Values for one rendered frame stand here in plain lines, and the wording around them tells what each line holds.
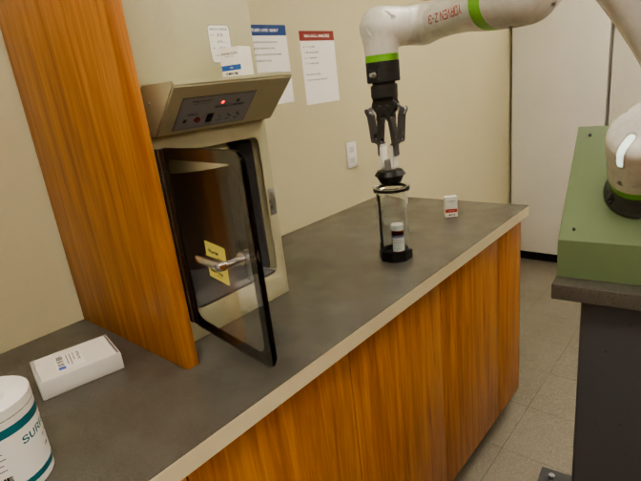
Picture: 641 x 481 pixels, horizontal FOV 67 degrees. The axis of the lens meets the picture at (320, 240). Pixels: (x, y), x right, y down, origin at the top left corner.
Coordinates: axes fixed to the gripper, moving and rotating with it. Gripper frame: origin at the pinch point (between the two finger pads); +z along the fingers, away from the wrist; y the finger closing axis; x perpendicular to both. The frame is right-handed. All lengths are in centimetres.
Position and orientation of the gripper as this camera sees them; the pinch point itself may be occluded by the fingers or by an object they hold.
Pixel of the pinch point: (388, 156)
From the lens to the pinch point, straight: 145.2
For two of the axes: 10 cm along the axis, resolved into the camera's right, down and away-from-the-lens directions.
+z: 1.1, 9.5, 3.0
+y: 7.6, 1.2, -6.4
